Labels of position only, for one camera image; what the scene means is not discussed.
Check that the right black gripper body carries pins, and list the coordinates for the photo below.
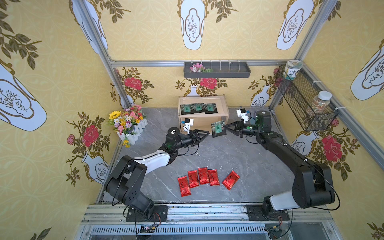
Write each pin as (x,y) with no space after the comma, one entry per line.
(239,129)

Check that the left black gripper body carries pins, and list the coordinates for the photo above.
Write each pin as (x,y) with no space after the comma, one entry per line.
(193,137)

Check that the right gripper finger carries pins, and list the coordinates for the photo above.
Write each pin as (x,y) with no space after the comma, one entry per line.
(234,124)
(236,131)

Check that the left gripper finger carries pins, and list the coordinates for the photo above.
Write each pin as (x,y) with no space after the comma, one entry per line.
(202,133)
(198,140)

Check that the green tea bag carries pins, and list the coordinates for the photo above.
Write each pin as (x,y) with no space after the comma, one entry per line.
(218,129)
(198,108)
(187,109)
(210,108)

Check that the wooden two-tier shelf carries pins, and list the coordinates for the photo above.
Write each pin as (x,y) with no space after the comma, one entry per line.
(203,121)

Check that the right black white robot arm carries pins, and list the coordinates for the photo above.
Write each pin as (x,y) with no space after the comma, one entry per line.
(313,183)

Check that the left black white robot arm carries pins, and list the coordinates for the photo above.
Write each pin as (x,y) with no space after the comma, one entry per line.
(125,181)

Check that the red tea bag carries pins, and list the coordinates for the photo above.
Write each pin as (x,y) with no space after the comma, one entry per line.
(213,177)
(184,186)
(193,179)
(203,176)
(231,180)

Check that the flower bouquet white fence pot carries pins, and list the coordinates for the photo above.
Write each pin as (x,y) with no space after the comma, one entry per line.
(129,124)

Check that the glass jar white lid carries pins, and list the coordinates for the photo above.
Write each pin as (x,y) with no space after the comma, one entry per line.
(319,103)

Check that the patterned tin jar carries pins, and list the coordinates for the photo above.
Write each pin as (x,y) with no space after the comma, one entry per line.
(292,68)

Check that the pink flowers in tray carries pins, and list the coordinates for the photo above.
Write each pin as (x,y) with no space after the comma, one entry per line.
(199,68)

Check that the small circuit board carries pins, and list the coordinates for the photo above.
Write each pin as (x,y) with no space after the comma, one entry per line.
(147,229)

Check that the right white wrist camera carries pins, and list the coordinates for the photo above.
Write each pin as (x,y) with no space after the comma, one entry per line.
(243,114)

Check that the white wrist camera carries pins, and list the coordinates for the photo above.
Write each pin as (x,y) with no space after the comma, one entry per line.
(186,125)
(243,114)

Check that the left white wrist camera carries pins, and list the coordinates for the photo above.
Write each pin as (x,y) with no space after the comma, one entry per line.
(186,125)

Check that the black wire wall basket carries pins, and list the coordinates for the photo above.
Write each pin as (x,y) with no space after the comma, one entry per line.
(299,94)

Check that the grey wall tray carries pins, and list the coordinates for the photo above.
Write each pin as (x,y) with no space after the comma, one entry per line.
(221,69)

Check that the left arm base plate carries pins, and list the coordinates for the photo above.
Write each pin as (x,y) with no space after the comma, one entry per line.
(160,213)

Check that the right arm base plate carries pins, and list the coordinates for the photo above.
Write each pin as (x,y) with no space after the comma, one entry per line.
(260,213)

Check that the aluminium rail frame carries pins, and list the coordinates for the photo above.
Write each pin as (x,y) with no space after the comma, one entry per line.
(209,220)

